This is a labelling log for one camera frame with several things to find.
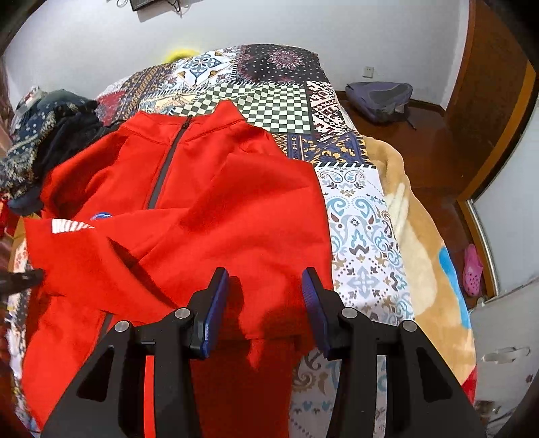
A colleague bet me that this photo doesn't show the pink clog shoe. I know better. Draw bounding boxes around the pink clog shoe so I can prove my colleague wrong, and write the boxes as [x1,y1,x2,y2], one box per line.
[462,244,484,295]

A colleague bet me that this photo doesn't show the grey blue backpack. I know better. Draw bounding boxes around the grey blue backpack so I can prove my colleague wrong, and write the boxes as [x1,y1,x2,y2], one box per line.
[345,81,413,124]

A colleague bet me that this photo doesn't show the dark blue jeans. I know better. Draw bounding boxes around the dark blue jeans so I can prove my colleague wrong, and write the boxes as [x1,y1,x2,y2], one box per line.
[8,112,123,211]

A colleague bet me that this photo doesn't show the navy dotted patterned cloth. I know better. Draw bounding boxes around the navy dotted patterned cloth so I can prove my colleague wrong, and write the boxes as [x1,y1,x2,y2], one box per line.
[0,90,97,198]

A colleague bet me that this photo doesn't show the patchwork patterned bedsheet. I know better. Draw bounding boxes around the patchwork patterned bedsheet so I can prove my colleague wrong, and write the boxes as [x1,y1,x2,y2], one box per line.
[8,42,417,438]

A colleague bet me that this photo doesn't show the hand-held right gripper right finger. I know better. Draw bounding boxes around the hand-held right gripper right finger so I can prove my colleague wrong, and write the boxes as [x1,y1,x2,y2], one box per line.
[301,267,489,438]

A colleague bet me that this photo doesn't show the red zip jacket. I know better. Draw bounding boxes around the red zip jacket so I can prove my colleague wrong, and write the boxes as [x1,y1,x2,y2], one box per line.
[23,100,338,438]

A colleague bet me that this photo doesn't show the beige cartoon blanket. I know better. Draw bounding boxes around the beige cartoon blanket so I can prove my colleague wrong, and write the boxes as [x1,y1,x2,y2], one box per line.
[362,135,478,405]

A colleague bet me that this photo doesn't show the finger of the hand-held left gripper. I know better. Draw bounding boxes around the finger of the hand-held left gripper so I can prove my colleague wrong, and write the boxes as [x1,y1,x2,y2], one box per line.
[0,270,45,295]

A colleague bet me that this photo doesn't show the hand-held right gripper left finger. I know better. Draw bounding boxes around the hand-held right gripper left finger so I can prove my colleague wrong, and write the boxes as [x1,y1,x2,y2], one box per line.
[40,267,230,438]

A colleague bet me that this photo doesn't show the brown wooden door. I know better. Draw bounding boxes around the brown wooden door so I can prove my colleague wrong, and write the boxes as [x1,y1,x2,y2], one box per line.
[446,0,535,198]

